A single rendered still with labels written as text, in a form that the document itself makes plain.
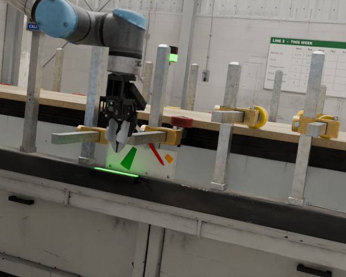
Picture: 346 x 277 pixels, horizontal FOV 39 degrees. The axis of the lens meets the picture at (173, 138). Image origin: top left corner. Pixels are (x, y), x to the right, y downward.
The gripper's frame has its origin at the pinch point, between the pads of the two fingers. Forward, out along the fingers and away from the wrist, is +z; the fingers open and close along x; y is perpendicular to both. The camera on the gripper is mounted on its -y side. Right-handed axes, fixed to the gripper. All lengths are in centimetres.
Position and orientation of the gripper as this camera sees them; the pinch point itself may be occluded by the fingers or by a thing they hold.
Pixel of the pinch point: (118, 148)
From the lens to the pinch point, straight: 137.1
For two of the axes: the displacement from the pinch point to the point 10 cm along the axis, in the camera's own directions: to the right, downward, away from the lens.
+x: 9.2, 1.5, -3.6
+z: -1.2, 9.9, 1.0
